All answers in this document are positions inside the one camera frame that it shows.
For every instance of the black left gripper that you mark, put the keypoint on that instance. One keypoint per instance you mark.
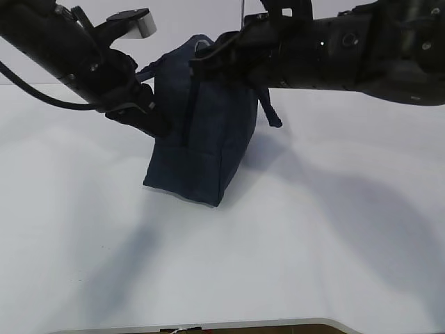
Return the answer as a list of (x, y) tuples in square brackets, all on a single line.
[(113, 86)]

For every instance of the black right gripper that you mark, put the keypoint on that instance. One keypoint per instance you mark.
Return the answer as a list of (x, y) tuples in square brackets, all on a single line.
[(234, 55)]

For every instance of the navy blue lunch bag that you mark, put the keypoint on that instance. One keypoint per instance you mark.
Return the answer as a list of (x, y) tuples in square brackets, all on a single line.
[(212, 126)]

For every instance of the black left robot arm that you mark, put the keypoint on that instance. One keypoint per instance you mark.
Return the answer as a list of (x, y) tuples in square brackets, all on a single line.
[(64, 42)]

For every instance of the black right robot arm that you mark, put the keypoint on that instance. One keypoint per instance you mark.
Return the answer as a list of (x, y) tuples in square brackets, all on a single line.
[(391, 50)]

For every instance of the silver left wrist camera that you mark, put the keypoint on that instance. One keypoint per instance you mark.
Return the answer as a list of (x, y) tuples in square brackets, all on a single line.
[(132, 24)]

